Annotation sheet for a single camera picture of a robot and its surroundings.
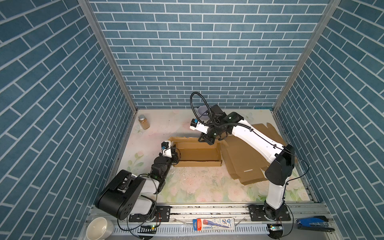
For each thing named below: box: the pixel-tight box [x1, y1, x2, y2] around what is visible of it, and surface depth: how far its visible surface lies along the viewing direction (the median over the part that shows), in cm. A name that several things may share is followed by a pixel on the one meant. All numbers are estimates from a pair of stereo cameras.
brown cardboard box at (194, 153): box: [169, 137, 222, 167], surface depth 86 cm
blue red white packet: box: [192, 217, 235, 231], surface depth 72 cm
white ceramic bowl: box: [86, 217, 114, 240], surface depth 65 cm
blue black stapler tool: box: [295, 215, 336, 234], surface depth 72 cm
